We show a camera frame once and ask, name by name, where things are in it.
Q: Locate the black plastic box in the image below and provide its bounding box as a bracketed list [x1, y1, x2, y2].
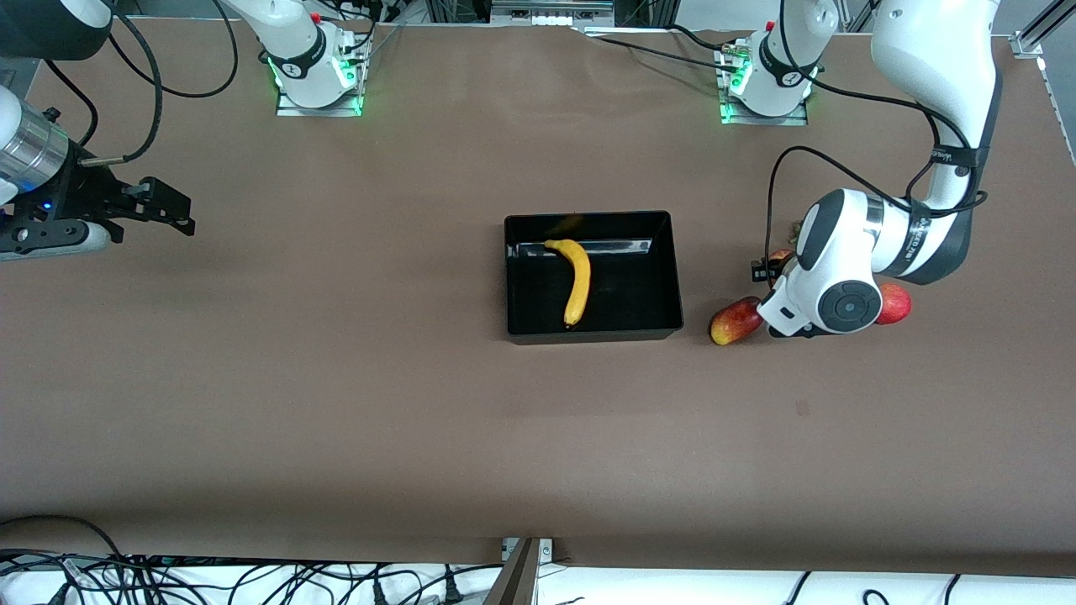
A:
[504, 210, 684, 346]

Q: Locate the yellow banana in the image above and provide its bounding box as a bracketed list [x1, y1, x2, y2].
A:
[544, 239, 593, 329]

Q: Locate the red yellow mango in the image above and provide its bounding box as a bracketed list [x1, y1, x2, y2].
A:
[710, 296, 767, 346]

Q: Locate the red round pomegranate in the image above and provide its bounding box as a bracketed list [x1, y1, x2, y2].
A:
[874, 283, 913, 326]

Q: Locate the brown table cover sheet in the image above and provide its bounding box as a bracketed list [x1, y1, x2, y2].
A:
[0, 17, 1076, 579]

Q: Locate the silver metal device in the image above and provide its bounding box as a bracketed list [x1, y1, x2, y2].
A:
[490, 0, 616, 26]

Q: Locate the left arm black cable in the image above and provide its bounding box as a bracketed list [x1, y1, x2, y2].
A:
[751, 0, 989, 270]

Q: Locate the thin black cable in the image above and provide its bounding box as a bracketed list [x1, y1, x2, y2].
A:
[42, 60, 98, 150]

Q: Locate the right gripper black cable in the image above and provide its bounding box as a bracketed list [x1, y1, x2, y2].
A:
[77, 0, 162, 167]

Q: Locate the looping black cable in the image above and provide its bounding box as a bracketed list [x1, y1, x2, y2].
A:
[109, 0, 239, 99]

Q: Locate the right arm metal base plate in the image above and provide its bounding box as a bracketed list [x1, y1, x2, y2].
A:
[276, 34, 364, 117]

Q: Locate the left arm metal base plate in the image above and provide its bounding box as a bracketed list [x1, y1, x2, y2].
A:
[719, 42, 810, 127]

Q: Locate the black cable on table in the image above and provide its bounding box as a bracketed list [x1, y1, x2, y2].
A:
[580, 24, 749, 75]

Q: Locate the arched black cable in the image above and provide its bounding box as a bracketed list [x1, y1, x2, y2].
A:
[0, 514, 127, 560]

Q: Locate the black cable tangle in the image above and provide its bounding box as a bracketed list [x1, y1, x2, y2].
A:
[0, 546, 476, 605]

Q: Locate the dark slanted post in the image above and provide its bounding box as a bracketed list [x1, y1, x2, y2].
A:
[483, 538, 539, 605]

